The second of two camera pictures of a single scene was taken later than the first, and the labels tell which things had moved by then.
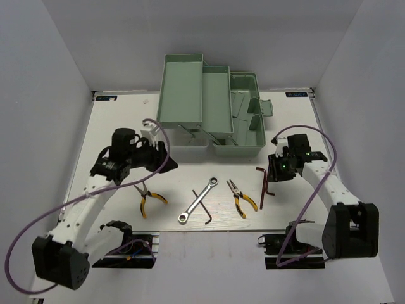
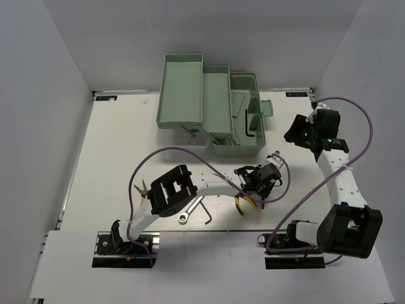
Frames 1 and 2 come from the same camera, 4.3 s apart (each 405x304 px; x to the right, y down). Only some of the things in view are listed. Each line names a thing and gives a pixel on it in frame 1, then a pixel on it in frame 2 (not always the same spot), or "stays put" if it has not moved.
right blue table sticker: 297,94 stays put
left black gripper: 157,156 -> 265,192
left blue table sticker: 106,98 stays put
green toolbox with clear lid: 203,104 stays put
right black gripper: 275,175 -> 293,134
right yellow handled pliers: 237,201 stays put
